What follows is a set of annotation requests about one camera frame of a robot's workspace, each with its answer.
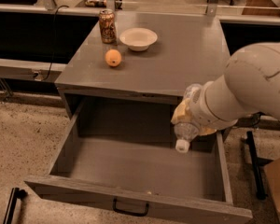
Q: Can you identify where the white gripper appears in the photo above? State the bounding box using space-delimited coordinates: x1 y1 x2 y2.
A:
171 81 237 136

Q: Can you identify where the grey cabinet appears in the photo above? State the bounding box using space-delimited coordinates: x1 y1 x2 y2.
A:
56 12 230 143

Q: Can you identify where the black handle lower left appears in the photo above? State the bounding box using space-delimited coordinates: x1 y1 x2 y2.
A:
3 188 27 224

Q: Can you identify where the black drawer handle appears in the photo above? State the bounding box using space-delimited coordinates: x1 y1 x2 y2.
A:
112 198 149 217

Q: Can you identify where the clear plastic water bottle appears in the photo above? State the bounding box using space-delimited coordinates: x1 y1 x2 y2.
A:
173 85 199 153

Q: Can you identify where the black metal leg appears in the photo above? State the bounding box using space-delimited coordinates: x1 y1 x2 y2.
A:
246 131 267 200

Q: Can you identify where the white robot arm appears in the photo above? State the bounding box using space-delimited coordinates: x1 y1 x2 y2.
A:
171 42 280 137

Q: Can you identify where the open grey top drawer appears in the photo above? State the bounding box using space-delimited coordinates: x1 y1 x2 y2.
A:
23 100 254 224

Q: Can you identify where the black cable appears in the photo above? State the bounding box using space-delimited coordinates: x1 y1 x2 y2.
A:
40 4 71 82

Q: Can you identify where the white ceramic bowl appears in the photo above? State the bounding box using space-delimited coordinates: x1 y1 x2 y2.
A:
119 28 158 51

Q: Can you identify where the patterned drink can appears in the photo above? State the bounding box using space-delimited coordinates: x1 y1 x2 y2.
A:
99 9 117 44

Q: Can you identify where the orange fruit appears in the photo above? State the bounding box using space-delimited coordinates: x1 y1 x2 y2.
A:
105 49 122 67

